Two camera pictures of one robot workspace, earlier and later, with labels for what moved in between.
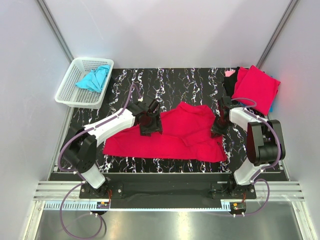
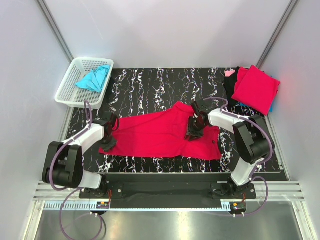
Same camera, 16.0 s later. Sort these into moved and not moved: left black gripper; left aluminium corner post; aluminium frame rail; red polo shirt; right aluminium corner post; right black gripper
Moved: left black gripper; right black gripper
Not moved: left aluminium corner post; right aluminium corner post; red polo shirt; aluminium frame rail
